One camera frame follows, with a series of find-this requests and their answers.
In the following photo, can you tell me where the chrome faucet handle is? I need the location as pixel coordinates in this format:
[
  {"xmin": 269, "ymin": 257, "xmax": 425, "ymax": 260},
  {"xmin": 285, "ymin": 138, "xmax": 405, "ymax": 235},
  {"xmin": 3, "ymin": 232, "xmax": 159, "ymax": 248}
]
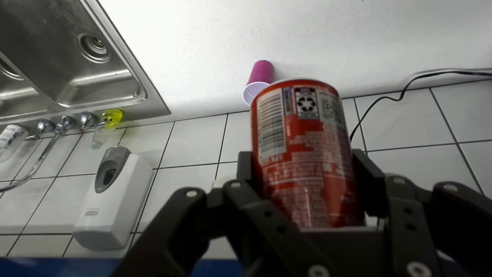
[
  {"xmin": 34, "ymin": 118, "xmax": 57, "ymax": 137},
  {"xmin": 79, "ymin": 112, "xmax": 102, "ymax": 132}
]

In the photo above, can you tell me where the white wall soap dispenser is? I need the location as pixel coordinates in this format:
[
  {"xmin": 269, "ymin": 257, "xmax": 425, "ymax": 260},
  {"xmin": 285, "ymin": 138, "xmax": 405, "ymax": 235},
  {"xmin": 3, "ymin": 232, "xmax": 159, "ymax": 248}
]
[{"xmin": 73, "ymin": 145, "xmax": 156, "ymax": 252}]

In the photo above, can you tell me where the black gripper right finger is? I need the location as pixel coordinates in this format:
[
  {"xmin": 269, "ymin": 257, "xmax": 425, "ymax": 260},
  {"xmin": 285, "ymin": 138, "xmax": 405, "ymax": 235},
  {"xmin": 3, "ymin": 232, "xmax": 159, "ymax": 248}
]
[{"xmin": 352, "ymin": 148, "xmax": 492, "ymax": 277}]

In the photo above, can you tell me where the chrome gooseneck faucet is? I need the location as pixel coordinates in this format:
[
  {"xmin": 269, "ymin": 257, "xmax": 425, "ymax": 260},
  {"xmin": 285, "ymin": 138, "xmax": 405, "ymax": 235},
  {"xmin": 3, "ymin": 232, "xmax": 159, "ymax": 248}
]
[{"xmin": 0, "ymin": 114, "xmax": 80, "ymax": 195}]

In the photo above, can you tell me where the yellow dish soap bottle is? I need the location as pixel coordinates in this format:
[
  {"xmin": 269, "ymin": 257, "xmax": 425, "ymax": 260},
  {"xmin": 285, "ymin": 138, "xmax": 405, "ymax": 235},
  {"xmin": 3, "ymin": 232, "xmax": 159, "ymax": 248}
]
[{"xmin": 91, "ymin": 108, "xmax": 126, "ymax": 151}]

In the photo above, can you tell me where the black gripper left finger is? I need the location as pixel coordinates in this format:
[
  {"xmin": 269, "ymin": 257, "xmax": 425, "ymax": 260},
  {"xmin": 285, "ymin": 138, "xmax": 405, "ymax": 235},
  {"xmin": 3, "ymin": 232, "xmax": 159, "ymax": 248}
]
[{"xmin": 110, "ymin": 149, "xmax": 329, "ymax": 277}]

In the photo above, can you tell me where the black power cord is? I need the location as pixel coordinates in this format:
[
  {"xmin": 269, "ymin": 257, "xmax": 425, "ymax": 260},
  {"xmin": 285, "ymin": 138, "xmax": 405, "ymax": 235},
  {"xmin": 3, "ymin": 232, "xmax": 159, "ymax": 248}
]
[{"xmin": 348, "ymin": 66, "xmax": 492, "ymax": 143}]

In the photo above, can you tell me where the clear hand soap bottle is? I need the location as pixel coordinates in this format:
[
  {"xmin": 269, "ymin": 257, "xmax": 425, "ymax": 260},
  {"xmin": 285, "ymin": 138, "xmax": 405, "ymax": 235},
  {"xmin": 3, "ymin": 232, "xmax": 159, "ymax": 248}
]
[{"xmin": 0, "ymin": 123, "xmax": 30, "ymax": 154}]

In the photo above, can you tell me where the pink plastic cup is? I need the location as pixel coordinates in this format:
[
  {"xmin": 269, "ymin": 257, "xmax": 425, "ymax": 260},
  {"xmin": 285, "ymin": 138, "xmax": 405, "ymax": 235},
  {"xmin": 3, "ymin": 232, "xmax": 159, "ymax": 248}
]
[{"xmin": 242, "ymin": 58, "xmax": 277, "ymax": 108}]

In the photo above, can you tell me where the stainless steel sink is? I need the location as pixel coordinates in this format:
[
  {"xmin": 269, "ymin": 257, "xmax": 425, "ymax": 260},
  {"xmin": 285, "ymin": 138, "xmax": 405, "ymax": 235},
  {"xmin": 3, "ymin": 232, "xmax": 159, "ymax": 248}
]
[{"xmin": 0, "ymin": 0, "xmax": 173, "ymax": 128}]

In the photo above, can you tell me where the red soda can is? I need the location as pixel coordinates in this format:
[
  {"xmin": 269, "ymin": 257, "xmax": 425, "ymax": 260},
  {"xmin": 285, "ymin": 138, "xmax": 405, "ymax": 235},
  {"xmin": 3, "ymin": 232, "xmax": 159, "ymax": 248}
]
[{"xmin": 249, "ymin": 77, "xmax": 368, "ymax": 231}]

